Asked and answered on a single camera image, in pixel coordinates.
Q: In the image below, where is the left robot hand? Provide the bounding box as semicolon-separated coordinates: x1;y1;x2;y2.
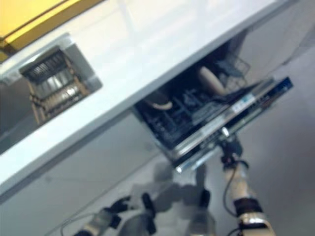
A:
106;195;131;215

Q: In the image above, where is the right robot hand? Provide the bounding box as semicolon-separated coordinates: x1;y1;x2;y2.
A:
218;127;243;169

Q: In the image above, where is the black built-in dishwasher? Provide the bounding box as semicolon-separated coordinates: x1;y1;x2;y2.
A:
132;31;295;173

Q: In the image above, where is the cream round plate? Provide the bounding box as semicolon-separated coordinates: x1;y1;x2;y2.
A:
152;101;172;111
198;66;226;95

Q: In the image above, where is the narrow white cabinet door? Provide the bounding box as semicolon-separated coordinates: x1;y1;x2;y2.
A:
36;115;163;209

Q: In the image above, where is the right robot leg with foot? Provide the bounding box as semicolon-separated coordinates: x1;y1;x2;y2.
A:
189;189;216;236

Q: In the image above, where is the black dish drying rack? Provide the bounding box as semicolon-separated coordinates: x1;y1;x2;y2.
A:
19;48;90;123

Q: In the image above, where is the stainless steel sink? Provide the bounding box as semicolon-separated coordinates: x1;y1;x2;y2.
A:
0;33;103;155

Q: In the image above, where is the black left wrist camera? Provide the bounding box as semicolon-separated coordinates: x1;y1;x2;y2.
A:
110;213;123;228

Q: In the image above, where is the silver dishwasher door handle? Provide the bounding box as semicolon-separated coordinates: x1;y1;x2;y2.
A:
176;149;220;173

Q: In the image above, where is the dark wire dishwasher plate rack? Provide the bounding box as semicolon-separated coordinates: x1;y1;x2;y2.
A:
147;88;229;143

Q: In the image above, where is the blue wire dishwasher basket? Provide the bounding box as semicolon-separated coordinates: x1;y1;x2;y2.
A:
216;53;251;86

